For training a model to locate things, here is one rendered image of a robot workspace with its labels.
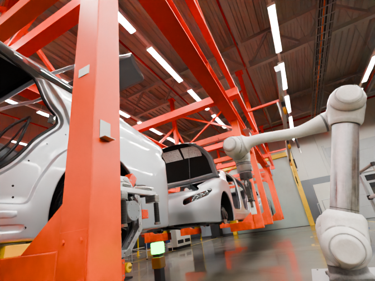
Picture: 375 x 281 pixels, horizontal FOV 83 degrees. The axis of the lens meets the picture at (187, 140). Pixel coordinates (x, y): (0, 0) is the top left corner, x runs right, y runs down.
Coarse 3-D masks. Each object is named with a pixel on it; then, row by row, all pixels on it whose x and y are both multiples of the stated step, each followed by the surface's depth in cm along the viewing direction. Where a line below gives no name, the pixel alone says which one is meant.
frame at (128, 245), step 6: (126, 180) 161; (132, 186) 166; (132, 198) 169; (138, 198) 168; (138, 204) 167; (138, 222) 161; (132, 228) 162; (138, 228) 159; (132, 234) 158; (138, 234) 157; (126, 240) 152; (132, 240) 150; (126, 246) 149; (132, 246) 148; (126, 252) 141
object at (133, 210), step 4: (128, 204) 136; (132, 204) 139; (136, 204) 142; (128, 208) 135; (132, 208) 138; (136, 208) 141; (128, 212) 134; (132, 212) 137; (136, 212) 140; (128, 216) 133; (132, 216) 135; (136, 216) 139; (128, 220) 135; (132, 220) 135
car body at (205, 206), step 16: (224, 176) 505; (176, 192) 411; (192, 192) 386; (208, 192) 388; (224, 192) 446; (240, 192) 580; (176, 208) 377; (192, 208) 371; (208, 208) 374; (224, 208) 463; (240, 208) 533; (176, 224) 373; (192, 224) 537; (208, 224) 699
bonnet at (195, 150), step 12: (180, 144) 466; (192, 144) 458; (168, 156) 492; (180, 156) 486; (192, 156) 480; (204, 156) 472; (168, 168) 510; (180, 168) 501; (192, 168) 492; (204, 168) 482; (216, 168) 471; (168, 180) 519; (180, 180) 508; (192, 180) 497; (204, 180) 490
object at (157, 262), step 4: (160, 256) 81; (164, 256) 82; (152, 260) 81; (156, 260) 80; (160, 260) 80; (164, 260) 82; (152, 264) 80; (156, 264) 79; (160, 264) 79; (164, 264) 81; (152, 268) 80; (156, 268) 79; (160, 268) 79
